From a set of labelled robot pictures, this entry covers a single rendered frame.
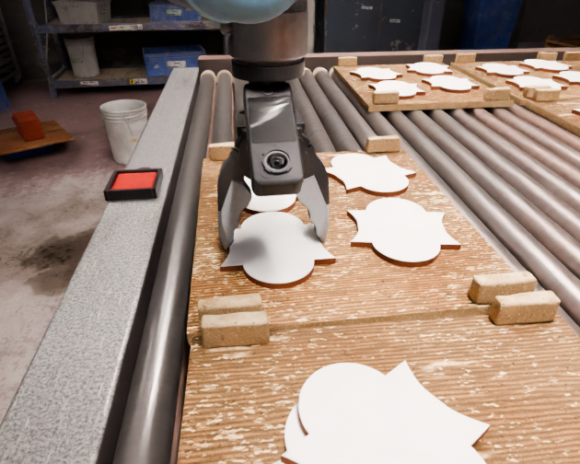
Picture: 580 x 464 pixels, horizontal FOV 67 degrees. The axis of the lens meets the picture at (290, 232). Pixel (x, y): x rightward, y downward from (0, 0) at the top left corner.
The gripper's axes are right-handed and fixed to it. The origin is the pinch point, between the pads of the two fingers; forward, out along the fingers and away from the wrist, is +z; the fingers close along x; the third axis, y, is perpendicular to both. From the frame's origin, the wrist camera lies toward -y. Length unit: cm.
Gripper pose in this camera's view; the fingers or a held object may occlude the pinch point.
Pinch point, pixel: (274, 244)
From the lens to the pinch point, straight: 51.5
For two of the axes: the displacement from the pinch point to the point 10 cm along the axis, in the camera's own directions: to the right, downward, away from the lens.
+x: -9.9, 0.7, -1.0
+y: -1.2, -5.2, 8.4
